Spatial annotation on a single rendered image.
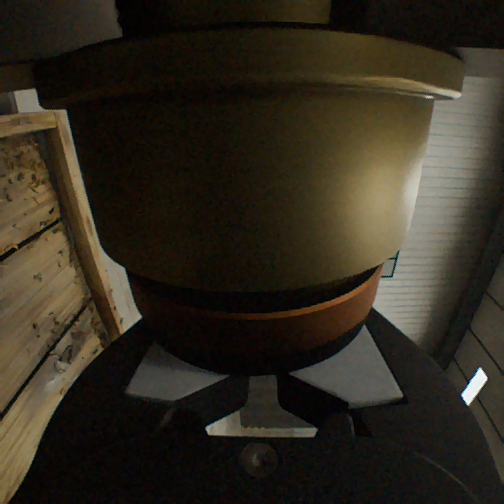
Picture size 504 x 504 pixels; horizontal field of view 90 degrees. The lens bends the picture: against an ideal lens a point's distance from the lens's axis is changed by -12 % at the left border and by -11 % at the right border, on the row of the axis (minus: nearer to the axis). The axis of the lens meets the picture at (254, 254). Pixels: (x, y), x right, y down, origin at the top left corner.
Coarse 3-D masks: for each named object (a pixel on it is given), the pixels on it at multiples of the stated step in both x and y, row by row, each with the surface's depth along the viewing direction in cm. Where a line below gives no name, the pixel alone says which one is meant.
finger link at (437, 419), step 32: (384, 320) 8; (384, 352) 7; (416, 352) 7; (416, 384) 6; (448, 384) 6; (352, 416) 6; (384, 416) 5; (416, 416) 5; (448, 416) 5; (416, 448) 5; (448, 448) 5; (480, 448) 5; (480, 480) 4
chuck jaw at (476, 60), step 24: (384, 0) 3; (408, 0) 3; (432, 0) 3; (456, 0) 3; (480, 0) 3; (384, 24) 3; (408, 24) 3; (432, 24) 3; (456, 24) 3; (480, 24) 3; (456, 48) 3; (480, 48) 3; (480, 72) 5
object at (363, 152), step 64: (128, 0) 4; (192, 0) 4; (256, 0) 4; (320, 0) 4; (64, 64) 3; (128, 64) 3; (192, 64) 3; (256, 64) 3; (320, 64) 3; (384, 64) 3; (448, 64) 3; (128, 128) 4; (192, 128) 3; (256, 128) 3; (320, 128) 4; (384, 128) 4; (128, 192) 4; (192, 192) 4; (256, 192) 4; (320, 192) 4; (384, 192) 4; (128, 256) 5; (192, 256) 4; (256, 256) 4; (320, 256) 4; (384, 256) 5; (192, 320) 6; (256, 320) 5; (320, 320) 6
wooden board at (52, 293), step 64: (0, 128) 16; (64, 128) 23; (0, 192) 19; (64, 192) 25; (0, 256) 20; (64, 256) 27; (0, 320) 19; (64, 320) 26; (0, 384) 18; (64, 384) 26; (0, 448) 17
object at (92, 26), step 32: (0, 0) 3; (32, 0) 3; (64, 0) 3; (96, 0) 3; (0, 32) 3; (32, 32) 3; (64, 32) 3; (96, 32) 4; (0, 64) 3; (32, 64) 3
